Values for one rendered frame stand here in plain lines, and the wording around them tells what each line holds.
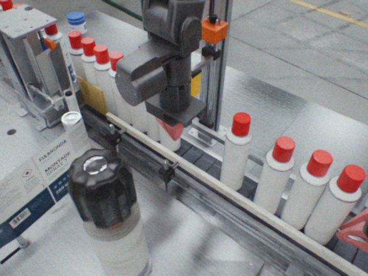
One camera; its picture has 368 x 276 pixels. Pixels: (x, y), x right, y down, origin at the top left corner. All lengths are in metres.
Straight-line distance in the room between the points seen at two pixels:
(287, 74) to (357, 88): 0.53
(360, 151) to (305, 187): 0.42
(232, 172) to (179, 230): 0.16
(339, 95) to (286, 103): 1.61
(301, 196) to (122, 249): 0.32
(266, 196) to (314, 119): 0.44
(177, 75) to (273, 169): 0.24
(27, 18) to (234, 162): 0.58
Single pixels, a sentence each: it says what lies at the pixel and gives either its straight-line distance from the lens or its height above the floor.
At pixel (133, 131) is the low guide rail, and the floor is 0.91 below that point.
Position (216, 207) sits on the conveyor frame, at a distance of 0.75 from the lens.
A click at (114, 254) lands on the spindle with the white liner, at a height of 1.02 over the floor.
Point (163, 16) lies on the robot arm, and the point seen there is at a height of 1.28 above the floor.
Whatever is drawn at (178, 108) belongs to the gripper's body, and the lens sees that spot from 0.56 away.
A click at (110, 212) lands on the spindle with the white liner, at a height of 1.12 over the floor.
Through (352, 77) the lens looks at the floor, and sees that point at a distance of 2.89.
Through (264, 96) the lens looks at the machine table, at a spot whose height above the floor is 0.83.
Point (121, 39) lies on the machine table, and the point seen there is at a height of 0.83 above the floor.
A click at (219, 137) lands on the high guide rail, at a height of 0.96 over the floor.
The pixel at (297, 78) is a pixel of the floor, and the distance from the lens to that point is 2.70.
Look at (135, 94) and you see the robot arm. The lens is 0.47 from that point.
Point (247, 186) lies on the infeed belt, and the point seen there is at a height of 0.88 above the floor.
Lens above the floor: 1.48
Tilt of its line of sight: 46 degrees down
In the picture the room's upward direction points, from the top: straight up
